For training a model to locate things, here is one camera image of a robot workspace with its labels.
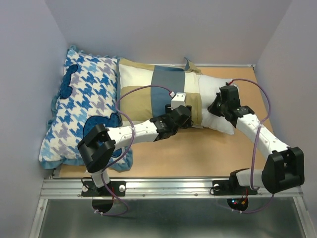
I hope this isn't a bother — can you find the aluminium mounting rail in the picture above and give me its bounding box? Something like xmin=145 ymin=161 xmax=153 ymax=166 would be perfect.
xmin=39 ymin=176 xmax=304 ymax=199

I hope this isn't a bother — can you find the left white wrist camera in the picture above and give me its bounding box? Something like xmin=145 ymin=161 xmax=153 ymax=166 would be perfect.
xmin=169 ymin=91 xmax=186 ymax=110

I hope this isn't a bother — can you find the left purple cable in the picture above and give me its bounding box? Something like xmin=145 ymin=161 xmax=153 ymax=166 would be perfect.
xmin=95 ymin=85 xmax=174 ymax=217

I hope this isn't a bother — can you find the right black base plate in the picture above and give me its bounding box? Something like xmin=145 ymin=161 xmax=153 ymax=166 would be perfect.
xmin=210 ymin=179 xmax=258 ymax=196

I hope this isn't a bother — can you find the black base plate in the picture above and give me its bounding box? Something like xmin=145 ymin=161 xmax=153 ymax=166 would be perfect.
xmin=210 ymin=179 xmax=258 ymax=196
xmin=81 ymin=180 xmax=126 ymax=197

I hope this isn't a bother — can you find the blue houndstooth bear pillow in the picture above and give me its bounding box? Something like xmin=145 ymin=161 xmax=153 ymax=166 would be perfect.
xmin=39 ymin=46 xmax=122 ymax=169

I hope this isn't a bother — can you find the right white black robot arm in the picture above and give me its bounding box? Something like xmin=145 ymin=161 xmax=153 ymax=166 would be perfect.
xmin=208 ymin=85 xmax=305 ymax=194

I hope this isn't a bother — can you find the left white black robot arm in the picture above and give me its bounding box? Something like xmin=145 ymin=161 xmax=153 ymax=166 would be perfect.
xmin=77 ymin=106 xmax=192 ymax=195

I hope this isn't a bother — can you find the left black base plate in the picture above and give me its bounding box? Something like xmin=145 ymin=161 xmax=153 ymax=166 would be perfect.
xmin=81 ymin=180 xmax=126 ymax=197

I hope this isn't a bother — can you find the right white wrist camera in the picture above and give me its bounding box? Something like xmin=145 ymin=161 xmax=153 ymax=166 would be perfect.
xmin=225 ymin=80 xmax=238 ymax=88

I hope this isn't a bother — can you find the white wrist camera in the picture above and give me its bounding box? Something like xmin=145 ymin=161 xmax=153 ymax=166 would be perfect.
xmin=225 ymin=80 xmax=238 ymax=88
xmin=169 ymin=91 xmax=186 ymax=110

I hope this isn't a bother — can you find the blue tan white patchwork pillow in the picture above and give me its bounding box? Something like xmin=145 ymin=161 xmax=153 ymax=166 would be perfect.
xmin=117 ymin=59 xmax=202 ymax=128

